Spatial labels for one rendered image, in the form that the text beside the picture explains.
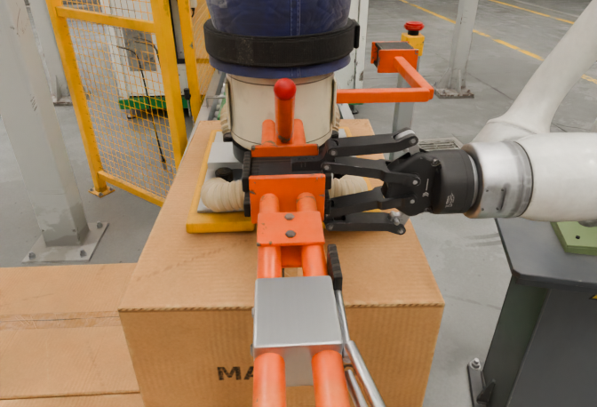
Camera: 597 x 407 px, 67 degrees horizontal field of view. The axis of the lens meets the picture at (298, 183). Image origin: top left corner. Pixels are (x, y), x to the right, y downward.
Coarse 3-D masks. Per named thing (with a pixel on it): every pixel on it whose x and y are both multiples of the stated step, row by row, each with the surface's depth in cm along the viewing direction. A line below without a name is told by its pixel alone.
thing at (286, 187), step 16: (288, 144) 55; (304, 144) 55; (256, 160) 54; (272, 160) 54; (288, 160) 54; (256, 176) 48; (272, 176) 48; (288, 176) 48; (304, 176) 48; (320, 176) 48; (256, 192) 48; (272, 192) 49; (288, 192) 49; (320, 192) 49; (256, 208) 50; (288, 208) 50; (320, 208) 50
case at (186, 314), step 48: (192, 144) 94; (192, 192) 78; (192, 240) 66; (240, 240) 66; (336, 240) 66; (384, 240) 66; (144, 288) 57; (192, 288) 57; (240, 288) 57; (384, 288) 57; (432, 288) 57; (144, 336) 57; (192, 336) 57; (240, 336) 57; (384, 336) 58; (432, 336) 58; (144, 384) 61; (192, 384) 61; (240, 384) 62; (384, 384) 62
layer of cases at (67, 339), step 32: (0, 288) 114; (32, 288) 114; (64, 288) 114; (96, 288) 114; (0, 320) 105; (32, 320) 105; (64, 320) 105; (96, 320) 105; (0, 352) 97; (32, 352) 97; (64, 352) 97; (96, 352) 97; (128, 352) 97; (0, 384) 90; (32, 384) 90; (64, 384) 90; (96, 384) 90; (128, 384) 90
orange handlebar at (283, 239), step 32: (352, 96) 78; (384, 96) 78; (416, 96) 78; (288, 224) 43; (320, 224) 43; (288, 256) 43; (320, 256) 40; (320, 352) 31; (256, 384) 29; (320, 384) 29
